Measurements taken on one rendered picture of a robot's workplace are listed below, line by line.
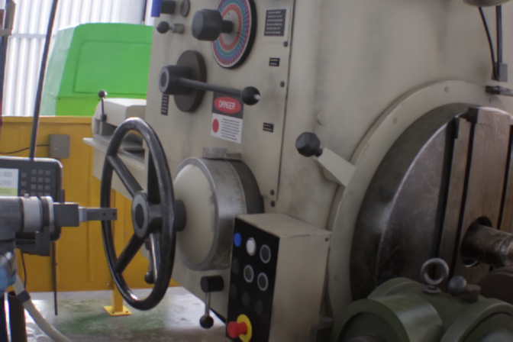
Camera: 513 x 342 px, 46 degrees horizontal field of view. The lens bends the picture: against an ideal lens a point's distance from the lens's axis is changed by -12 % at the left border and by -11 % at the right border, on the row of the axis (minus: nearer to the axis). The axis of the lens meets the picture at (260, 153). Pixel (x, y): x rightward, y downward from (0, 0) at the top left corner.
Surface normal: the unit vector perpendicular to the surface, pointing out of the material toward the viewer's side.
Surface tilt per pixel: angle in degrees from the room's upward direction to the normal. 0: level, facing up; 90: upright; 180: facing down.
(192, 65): 90
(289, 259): 90
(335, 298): 90
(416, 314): 28
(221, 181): 42
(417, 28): 90
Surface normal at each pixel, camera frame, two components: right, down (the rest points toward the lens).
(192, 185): -0.58, -0.42
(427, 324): 0.40, -0.67
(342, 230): 0.52, 0.15
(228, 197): 0.50, -0.35
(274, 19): -0.85, -0.01
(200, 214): -0.47, -0.04
